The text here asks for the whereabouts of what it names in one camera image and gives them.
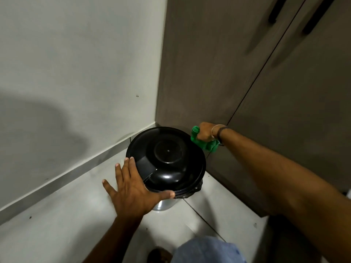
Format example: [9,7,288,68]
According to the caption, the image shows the person's right hand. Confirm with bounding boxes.
[196,122,226,143]

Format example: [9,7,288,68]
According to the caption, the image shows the black wrist band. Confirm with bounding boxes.
[217,127,232,147]

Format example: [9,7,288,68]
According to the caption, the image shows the brown cabinet door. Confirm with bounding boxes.
[155,0,308,134]
[206,0,351,218]

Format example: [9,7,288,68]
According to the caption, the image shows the grey metal skirting strip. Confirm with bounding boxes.
[0,122,163,226]

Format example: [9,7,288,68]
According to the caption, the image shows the steel waste bin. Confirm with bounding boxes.
[152,198,182,212]

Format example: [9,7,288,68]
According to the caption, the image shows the person's right forearm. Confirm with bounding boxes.
[219,128,351,263]

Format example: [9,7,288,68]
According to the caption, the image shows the blue shorts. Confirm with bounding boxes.
[171,235,248,263]

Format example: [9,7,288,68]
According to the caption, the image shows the green roll of bags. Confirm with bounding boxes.
[190,126,221,153]

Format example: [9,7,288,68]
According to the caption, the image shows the person's foot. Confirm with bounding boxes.
[147,246,174,263]

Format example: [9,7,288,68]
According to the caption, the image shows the person's left hand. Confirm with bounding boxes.
[102,157,176,220]

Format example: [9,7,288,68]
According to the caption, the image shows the person's left forearm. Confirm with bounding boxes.
[82,214,144,263]

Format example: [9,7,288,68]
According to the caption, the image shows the silver bangle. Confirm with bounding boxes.
[211,124,227,140]

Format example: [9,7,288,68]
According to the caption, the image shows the black cabinet handle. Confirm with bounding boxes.
[302,0,338,35]
[268,0,289,24]

